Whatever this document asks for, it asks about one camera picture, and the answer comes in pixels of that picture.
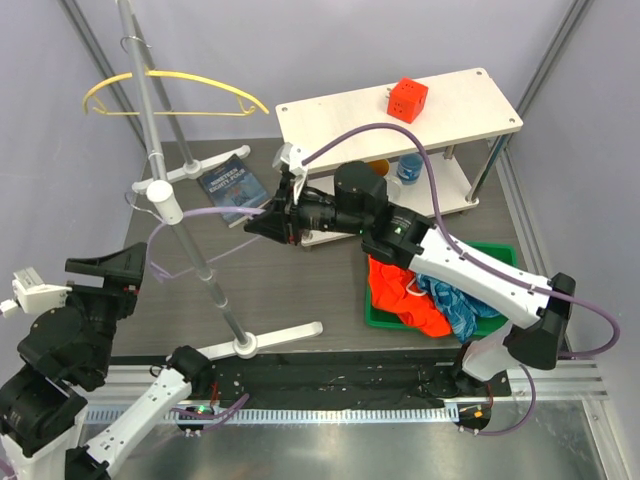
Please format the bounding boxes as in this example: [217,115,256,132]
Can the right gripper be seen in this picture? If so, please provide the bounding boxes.
[245,174,368,246]

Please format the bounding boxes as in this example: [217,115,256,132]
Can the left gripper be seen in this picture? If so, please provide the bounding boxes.
[62,239,149,378]

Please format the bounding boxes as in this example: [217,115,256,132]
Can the purple clothes hanger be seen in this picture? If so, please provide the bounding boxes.
[124,191,264,284]

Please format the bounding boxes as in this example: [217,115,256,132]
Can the yellow clothes hanger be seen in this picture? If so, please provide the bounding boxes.
[82,69,271,117]

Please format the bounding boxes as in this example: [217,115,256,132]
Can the orange shorts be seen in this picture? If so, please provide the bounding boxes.
[368,256,452,338]

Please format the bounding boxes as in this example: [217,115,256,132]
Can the blue patterned shorts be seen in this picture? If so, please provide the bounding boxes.
[415,274,506,343]

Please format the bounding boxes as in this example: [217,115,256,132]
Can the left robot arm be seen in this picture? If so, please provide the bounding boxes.
[1,242,215,479]

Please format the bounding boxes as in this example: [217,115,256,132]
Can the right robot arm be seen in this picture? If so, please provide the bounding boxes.
[244,161,575,395]

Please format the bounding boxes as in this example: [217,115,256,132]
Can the dark blue book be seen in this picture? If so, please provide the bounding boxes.
[198,155,271,208]

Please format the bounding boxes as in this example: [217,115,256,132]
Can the grey clothes rack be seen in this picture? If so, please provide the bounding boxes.
[116,1,323,360]

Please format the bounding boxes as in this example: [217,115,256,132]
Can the white patterned mug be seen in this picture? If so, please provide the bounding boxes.
[367,159,402,201]

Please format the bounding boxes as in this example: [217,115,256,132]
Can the blue cup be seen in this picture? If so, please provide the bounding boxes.
[396,153,424,185]

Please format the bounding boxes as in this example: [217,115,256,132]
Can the red cube power socket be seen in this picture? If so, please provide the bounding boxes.
[387,77,429,124]

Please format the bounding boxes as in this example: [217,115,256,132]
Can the white two-tier shelf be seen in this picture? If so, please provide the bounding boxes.
[276,68,523,217]

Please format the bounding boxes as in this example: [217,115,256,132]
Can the green plastic tray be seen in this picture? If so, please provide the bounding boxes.
[364,242,519,341]

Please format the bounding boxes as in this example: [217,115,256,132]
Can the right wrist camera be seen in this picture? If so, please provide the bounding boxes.
[272,142,310,204]

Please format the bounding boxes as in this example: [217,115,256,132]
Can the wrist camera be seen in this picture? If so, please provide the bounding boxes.
[1,267,72,318]
[272,142,310,204]

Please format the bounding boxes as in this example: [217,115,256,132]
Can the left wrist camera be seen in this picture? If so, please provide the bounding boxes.
[1,267,72,318]

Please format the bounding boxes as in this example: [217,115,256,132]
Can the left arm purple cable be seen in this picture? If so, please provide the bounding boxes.
[0,364,251,476]

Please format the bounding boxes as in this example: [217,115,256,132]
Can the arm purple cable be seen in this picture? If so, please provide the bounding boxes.
[0,364,251,476]
[302,122,622,436]

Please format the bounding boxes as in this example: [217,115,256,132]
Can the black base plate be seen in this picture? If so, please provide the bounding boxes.
[188,349,511,410]

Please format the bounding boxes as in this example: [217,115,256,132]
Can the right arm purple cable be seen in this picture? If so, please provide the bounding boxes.
[302,122,622,436]

